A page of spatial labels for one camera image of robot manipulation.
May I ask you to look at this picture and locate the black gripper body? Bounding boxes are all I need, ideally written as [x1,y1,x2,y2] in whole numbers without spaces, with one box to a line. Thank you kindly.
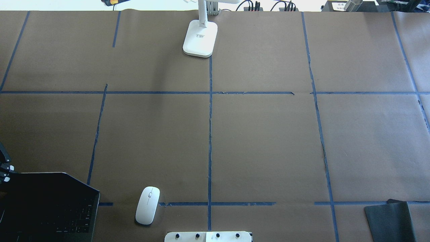
[0,143,11,164]

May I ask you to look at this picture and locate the grey laptop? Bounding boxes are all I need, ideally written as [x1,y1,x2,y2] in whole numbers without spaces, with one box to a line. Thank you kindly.
[0,172,100,242]

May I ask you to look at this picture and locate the black mouse pad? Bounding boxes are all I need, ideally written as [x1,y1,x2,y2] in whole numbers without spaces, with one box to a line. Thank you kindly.
[364,199,417,242]

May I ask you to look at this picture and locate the white computer mouse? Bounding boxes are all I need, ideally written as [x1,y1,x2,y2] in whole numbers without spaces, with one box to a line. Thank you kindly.
[135,186,160,225]

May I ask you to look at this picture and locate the white desk lamp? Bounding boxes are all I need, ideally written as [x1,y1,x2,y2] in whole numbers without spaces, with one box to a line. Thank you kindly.
[182,0,218,58]

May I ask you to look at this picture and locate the orange black tool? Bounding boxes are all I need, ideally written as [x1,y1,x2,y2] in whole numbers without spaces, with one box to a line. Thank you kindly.
[101,0,129,6]

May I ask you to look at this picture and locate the black box with label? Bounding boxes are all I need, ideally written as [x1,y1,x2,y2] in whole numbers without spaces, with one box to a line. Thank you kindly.
[321,0,378,12]

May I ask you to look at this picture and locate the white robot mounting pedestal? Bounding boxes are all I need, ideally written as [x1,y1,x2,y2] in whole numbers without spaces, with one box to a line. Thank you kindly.
[164,231,253,242]

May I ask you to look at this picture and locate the black power strip cables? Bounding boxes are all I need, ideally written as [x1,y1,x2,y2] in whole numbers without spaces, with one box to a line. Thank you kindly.
[235,0,299,12]

